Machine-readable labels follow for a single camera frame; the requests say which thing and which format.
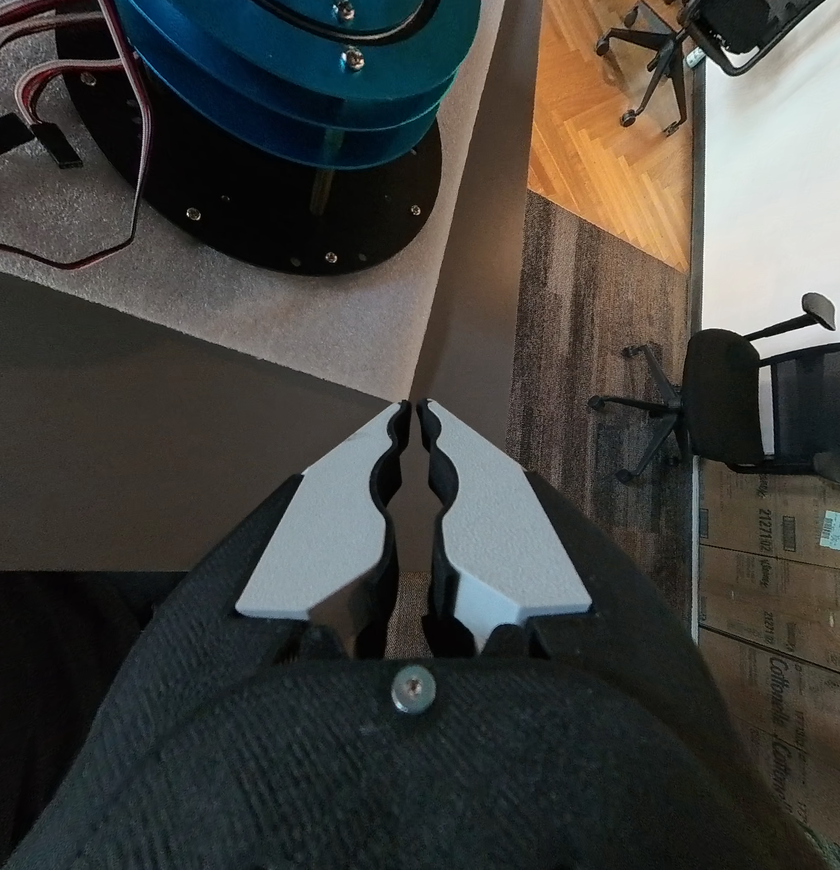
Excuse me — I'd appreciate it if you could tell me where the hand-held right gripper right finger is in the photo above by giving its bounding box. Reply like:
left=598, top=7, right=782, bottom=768
left=417, top=398, right=594, bottom=650

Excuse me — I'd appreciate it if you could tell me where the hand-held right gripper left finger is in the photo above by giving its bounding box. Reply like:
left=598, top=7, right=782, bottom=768
left=234, top=400, right=413, bottom=640

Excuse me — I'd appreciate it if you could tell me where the blue toy robot arm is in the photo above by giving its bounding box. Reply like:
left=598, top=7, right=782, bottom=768
left=56, top=0, right=482, bottom=276

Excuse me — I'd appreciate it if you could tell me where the dark grey desk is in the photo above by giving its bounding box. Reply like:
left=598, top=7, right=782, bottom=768
left=0, top=0, right=543, bottom=572

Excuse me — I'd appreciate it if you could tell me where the white foam mat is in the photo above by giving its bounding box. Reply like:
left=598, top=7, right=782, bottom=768
left=0, top=0, right=523, bottom=402

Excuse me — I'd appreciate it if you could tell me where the black office chair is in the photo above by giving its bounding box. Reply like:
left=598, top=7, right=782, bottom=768
left=594, top=0, right=801, bottom=133
left=589, top=292, right=840, bottom=485

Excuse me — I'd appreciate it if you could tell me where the stack of cardboard boxes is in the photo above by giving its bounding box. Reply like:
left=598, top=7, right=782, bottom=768
left=695, top=455, right=840, bottom=870

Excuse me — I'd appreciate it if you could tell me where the person's dark clothing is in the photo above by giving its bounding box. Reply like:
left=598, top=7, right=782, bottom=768
left=0, top=571, right=190, bottom=870

